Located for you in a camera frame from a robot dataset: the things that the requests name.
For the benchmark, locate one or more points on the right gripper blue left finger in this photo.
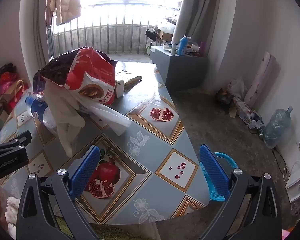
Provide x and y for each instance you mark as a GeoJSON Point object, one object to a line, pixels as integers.
{"type": "Point", "coordinates": [79, 180]}

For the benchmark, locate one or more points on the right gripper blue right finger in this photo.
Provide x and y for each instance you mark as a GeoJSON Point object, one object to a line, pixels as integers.
{"type": "Point", "coordinates": [216, 173]}

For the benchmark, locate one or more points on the Pepsi plastic bottle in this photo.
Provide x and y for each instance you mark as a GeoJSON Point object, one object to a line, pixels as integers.
{"type": "Point", "coordinates": [40, 110]}

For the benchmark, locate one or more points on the gold tissue pack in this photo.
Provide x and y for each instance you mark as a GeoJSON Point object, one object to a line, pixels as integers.
{"type": "Point", "coordinates": [122, 86]}

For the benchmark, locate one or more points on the red white snack bag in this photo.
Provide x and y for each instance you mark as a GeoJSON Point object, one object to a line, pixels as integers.
{"type": "Point", "coordinates": [86, 71]}

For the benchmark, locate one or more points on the blue plastic trash basket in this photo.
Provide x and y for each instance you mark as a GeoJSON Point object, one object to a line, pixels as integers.
{"type": "Point", "coordinates": [228, 164]}

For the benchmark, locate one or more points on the fruit pattern tablecloth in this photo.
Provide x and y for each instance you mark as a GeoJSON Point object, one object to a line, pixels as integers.
{"type": "Point", "coordinates": [147, 174]}

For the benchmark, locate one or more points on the red bags pile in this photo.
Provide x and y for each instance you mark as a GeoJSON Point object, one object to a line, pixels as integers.
{"type": "Point", "coordinates": [12, 88]}

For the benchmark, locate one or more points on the large water jug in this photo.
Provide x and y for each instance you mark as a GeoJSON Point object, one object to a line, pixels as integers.
{"type": "Point", "coordinates": [278, 124]}

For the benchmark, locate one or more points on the floor clutter pile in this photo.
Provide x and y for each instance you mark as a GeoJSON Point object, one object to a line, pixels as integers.
{"type": "Point", "coordinates": [231, 99]}

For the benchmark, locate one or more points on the grey cabinet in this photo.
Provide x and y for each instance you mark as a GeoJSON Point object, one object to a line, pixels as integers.
{"type": "Point", "coordinates": [179, 72]}

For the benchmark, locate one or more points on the pink rolled mat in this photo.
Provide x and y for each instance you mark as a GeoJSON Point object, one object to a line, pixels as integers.
{"type": "Point", "coordinates": [267, 65]}

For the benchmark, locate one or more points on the blue bottle on cabinet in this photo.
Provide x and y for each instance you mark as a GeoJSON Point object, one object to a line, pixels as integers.
{"type": "Point", "coordinates": [183, 45]}

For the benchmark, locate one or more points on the grey curtain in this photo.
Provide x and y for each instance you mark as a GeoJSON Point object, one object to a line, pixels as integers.
{"type": "Point", "coordinates": [201, 20]}

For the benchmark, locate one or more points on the beige hanging jacket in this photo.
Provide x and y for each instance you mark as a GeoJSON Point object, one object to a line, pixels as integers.
{"type": "Point", "coordinates": [66, 11]}

